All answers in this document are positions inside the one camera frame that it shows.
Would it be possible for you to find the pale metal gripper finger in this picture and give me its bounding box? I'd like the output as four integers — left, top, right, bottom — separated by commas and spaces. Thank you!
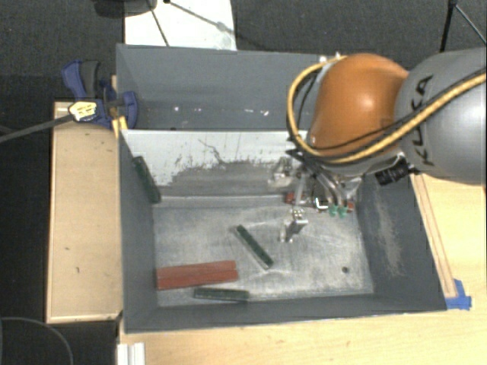
267, 157, 295, 189
280, 207, 310, 244

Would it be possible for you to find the dark green flat block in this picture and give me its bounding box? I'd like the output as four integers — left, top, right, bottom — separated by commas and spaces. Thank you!
233, 224, 275, 271
193, 287, 251, 304
131, 156, 162, 205

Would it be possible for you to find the grey metal bin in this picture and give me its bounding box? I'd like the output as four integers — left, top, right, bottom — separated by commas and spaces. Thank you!
114, 43, 448, 335

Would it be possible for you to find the pale wood flat board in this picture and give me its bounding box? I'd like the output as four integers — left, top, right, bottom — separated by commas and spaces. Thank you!
45, 100, 125, 325

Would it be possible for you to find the black cylinder on white bracket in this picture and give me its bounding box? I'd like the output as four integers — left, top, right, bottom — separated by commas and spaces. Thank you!
374, 157, 420, 186

